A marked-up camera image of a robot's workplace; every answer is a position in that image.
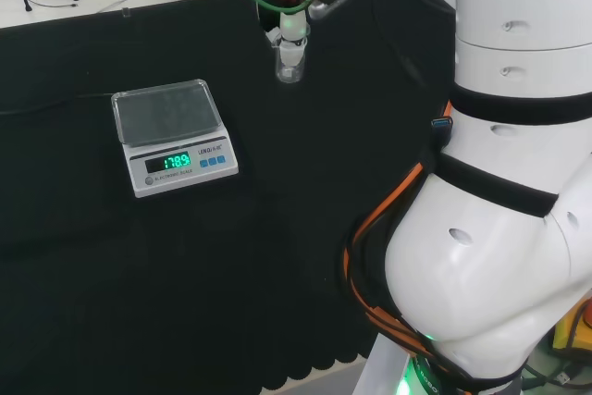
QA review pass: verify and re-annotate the small clear glass beaker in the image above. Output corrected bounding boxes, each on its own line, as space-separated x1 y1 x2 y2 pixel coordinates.
271 29 309 85

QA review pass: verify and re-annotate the white electronic balance steel pan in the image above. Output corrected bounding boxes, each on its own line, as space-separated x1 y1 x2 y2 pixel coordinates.
110 78 241 199

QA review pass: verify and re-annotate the black bench cloth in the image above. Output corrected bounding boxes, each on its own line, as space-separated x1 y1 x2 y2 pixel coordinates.
0 0 459 395

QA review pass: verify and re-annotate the yellow stop button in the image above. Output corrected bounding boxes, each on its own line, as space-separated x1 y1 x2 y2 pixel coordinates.
551 296 592 355

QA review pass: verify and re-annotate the black cable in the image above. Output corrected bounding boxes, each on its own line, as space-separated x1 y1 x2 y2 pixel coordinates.
363 0 431 91

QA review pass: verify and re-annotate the orange cable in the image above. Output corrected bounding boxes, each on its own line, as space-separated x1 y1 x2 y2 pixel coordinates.
342 101 457 373

